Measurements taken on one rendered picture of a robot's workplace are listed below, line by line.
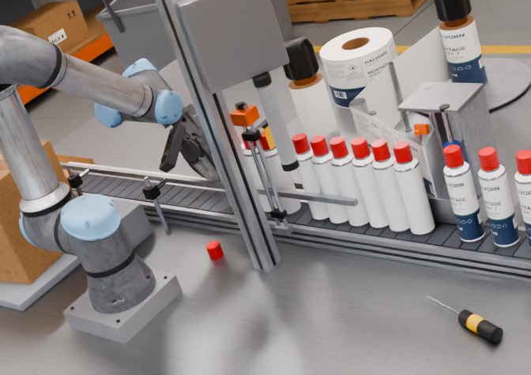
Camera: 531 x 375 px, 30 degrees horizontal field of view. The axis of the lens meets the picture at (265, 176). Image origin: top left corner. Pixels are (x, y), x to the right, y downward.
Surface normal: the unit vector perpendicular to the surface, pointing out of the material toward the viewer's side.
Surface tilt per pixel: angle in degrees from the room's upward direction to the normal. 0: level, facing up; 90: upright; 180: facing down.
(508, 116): 0
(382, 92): 90
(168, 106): 90
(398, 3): 90
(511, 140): 0
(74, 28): 90
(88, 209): 8
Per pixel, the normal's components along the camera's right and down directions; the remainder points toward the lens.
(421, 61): 0.68, 0.14
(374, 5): -0.51, 0.54
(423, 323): -0.29, -0.84
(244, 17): 0.28, 0.37
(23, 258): 0.83, 0.00
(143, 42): -0.30, 0.58
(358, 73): -0.07, 0.49
